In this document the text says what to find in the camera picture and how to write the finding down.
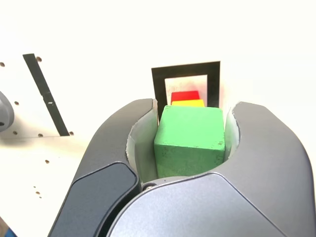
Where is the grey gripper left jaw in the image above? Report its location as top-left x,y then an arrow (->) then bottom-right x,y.
48,98 -> 159,237

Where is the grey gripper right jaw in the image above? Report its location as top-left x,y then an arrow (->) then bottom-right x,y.
108,99 -> 314,237

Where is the green cube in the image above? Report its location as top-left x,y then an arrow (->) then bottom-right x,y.
154,105 -> 226,178

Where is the yellow cube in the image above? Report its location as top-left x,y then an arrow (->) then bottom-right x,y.
171,98 -> 206,108

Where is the red cube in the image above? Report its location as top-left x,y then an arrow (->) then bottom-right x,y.
170,90 -> 200,101

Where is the black tape square outline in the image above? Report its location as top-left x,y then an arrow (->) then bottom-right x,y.
151,60 -> 221,109

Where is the black tape strip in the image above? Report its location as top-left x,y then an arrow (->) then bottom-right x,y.
22,53 -> 70,137

